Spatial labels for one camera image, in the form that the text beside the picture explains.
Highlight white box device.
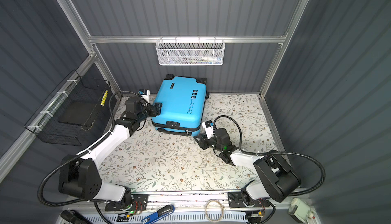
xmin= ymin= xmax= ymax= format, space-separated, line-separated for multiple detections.
xmin=288 ymin=198 xmax=315 ymax=223

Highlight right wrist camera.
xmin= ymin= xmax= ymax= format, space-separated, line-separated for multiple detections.
xmin=202 ymin=120 xmax=214 ymax=139

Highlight items in white basket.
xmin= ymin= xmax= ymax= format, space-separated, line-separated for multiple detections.
xmin=168 ymin=56 xmax=224 ymax=65

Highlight black wire wall basket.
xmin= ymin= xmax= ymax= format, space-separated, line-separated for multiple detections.
xmin=24 ymin=72 xmax=112 ymax=147

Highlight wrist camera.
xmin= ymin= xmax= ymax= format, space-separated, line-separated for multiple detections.
xmin=138 ymin=89 xmax=150 ymax=103
xmin=202 ymin=120 xmax=214 ymax=139

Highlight coiled white cable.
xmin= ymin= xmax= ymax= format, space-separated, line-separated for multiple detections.
xmin=204 ymin=199 xmax=225 ymax=223

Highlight blue black handled tool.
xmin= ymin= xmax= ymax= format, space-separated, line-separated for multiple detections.
xmin=141 ymin=204 xmax=175 ymax=224

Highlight yellow marker pen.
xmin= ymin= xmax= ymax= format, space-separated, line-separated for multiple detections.
xmin=100 ymin=90 xmax=108 ymax=107

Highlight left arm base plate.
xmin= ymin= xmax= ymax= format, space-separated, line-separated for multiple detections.
xmin=104 ymin=194 xmax=149 ymax=212

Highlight black handle tool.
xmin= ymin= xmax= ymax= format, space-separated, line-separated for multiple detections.
xmin=60 ymin=210 xmax=92 ymax=224

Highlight blue hard-shell suitcase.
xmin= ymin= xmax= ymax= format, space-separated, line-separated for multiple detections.
xmin=151 ymin=74 xmax=209 ymax=137

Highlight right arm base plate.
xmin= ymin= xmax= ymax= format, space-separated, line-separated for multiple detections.
xmin=228 ymin=191 xmax=270 ymax=209

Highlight floral table cloth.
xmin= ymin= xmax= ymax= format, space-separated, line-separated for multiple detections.
xmin=98 ymin=94 xmax=276 ymax=192

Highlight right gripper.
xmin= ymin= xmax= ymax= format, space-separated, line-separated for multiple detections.
xmin=194 ymin=132 xmax=224 ymax=153

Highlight white wire mesh basket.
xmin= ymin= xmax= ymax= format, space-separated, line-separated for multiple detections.
xmin=155 ymin=40 xmax=226 ymax=66

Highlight black pad in basket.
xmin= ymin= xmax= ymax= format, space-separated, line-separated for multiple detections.
xmin=58 ymin=101 xmax=96 ymax=127

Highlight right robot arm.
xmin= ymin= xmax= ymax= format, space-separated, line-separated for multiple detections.
xmin=194 ymin=120 xmax=326 ymax=206

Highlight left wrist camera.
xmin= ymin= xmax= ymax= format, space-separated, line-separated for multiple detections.
xmin=138 ymin=89 xmax=150 ymax=103

